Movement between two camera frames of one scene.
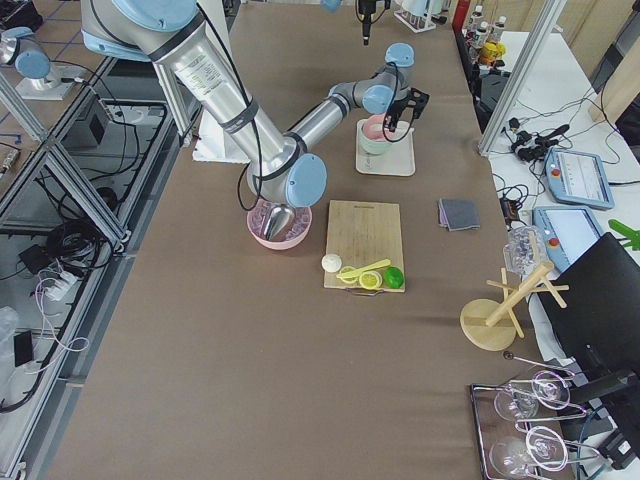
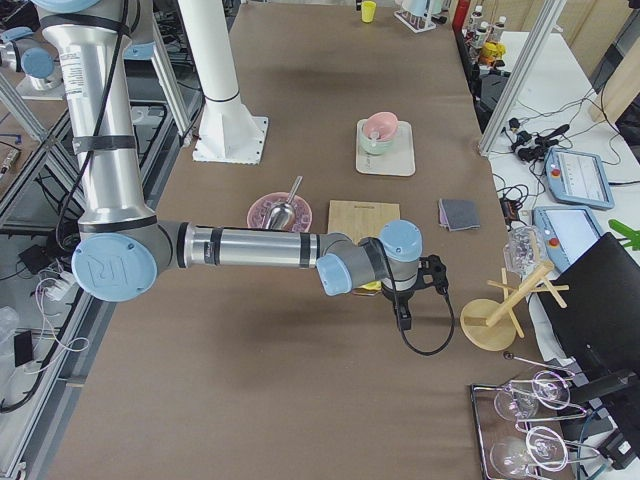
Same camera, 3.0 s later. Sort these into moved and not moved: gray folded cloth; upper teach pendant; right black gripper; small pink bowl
Moved: right black gripper
Not moved: gray folded cloth; upper teach pendant; small pink bowl
